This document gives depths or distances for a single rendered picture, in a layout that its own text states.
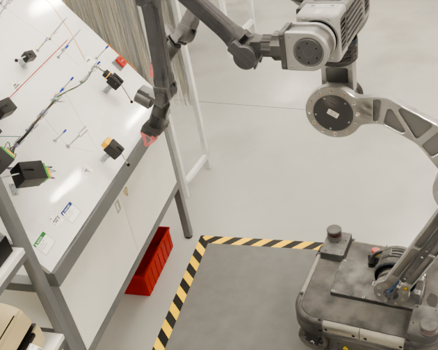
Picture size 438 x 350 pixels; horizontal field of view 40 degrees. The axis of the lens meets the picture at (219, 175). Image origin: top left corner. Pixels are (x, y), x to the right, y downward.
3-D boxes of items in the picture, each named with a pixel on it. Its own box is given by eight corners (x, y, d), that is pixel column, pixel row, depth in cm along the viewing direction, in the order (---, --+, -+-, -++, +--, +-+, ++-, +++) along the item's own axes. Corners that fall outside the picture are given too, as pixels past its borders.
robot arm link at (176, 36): (184, 33, 238) (195, 36, 246) (168, 11, 241) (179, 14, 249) (163, 53, 243) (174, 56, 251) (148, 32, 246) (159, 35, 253)
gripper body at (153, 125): (140, 130, 220) (144, 115, 215) (153, 115, 228) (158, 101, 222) (155, 138, 220) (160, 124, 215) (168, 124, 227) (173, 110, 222)
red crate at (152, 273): (174, 245, 338) (169, 226, 331) (150, 297, 309) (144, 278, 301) (127, 242, 347) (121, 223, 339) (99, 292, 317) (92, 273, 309)
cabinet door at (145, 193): (178, 181, 318) (162, 117, 295) (140, 253, 276) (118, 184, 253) (173, 181, 318) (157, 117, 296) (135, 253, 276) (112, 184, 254)
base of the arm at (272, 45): (286, 71, 181) (282, 32, 174) (261, 69, 184) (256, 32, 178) (296, 57, 187) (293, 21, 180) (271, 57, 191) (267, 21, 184)
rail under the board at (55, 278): (171, 112, 297) (168, 100, 294) (60, 287, 207) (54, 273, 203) (160, 112, 299) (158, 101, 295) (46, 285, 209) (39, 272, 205)
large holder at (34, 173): (-25, 185, 200) (-6, 163, 191) (21, 179, 213) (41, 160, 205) (-19, 203, 198) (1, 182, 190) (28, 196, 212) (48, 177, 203)
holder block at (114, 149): (118, 176, 246) (132, 164, 240) (95, 157, 243) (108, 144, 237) (122, 170, 250) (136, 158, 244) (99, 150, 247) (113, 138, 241)
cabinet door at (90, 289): (139, 253, 276) (117, 184, 253) (87, 351, 234) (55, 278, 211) (135, 253, 276) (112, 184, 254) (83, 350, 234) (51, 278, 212)
